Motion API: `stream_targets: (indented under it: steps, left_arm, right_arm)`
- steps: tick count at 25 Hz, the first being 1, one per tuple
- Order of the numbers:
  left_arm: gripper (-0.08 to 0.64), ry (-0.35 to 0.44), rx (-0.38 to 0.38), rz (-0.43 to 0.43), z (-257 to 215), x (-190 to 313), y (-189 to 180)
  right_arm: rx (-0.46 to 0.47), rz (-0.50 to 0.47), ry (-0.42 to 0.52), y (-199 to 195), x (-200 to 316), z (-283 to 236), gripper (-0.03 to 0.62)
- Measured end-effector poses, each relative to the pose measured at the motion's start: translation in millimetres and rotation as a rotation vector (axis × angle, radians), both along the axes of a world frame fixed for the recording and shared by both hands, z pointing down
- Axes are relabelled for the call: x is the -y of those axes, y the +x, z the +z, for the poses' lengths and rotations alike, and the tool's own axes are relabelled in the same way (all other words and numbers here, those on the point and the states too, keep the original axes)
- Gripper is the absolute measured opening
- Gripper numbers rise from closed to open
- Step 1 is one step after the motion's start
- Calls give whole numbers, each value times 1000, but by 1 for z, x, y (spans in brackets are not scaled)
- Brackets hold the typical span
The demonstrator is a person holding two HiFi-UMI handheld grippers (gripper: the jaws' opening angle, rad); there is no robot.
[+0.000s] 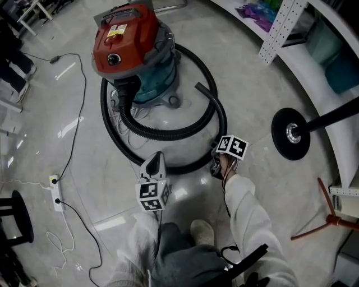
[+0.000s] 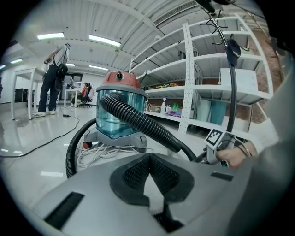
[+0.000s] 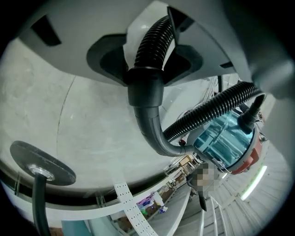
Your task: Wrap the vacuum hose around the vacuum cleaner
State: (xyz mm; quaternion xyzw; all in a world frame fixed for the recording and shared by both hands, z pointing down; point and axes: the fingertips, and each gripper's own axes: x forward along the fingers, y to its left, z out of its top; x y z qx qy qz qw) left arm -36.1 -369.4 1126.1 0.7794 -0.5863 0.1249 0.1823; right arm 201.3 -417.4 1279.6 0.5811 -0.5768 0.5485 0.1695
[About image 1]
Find person's right forearm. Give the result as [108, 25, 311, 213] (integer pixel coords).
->
[219, 154, 284, 270]

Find red-brown cross stand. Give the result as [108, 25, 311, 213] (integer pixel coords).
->
[291, 178, 359, 242]

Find person's left leg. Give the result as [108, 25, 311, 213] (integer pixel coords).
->
[151, 223, 228, 287]

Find person's white shoe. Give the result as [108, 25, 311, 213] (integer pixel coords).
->
[190, 219, 215, 247]

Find black power cable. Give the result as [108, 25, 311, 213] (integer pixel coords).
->
[55, 198, 103, 287]

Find purple plastic bags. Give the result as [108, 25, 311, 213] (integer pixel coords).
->
[235, 4, 273, 32]

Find black cable with adapter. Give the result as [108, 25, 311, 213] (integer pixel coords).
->
[21, 53, 87, 184]

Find pale green storage box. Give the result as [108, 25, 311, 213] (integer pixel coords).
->
[308, 19, 344, 67]

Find white metal shelving unit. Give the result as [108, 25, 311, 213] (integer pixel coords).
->
[209, 0, 359, 197]

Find black vacuum hose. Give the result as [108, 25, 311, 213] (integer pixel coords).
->
[100, 41, 228, 175]

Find black coat rack stand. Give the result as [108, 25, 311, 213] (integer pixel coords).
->
[271, 99, 359, 161]

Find red and teal vacuum cleaner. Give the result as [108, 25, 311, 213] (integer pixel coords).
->
[91, 2, 183, 110]

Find cream appliance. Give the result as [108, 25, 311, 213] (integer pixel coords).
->
[332, 195, 359, 222]

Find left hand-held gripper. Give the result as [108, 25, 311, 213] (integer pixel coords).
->
[135, 151, 172, 212]

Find black shoulder pack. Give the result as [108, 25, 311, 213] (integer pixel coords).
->
[224, 243, 270, 287]

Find white power strip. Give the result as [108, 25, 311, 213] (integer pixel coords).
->
[49, 174, 66, 212]

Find teal storage box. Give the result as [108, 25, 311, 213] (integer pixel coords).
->
[325, 44, 359, 95]

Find white power cable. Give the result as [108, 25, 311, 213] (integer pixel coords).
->
[0, 179, 53, 191]
[46, 211, 75, 281]

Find person's left forearm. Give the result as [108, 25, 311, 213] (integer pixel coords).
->
[106, 212, 163, 287]

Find round beige table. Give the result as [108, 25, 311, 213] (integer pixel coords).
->
[0, 189, 34, 248]

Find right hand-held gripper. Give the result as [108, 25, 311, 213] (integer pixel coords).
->
[210, 135, 250, 179]

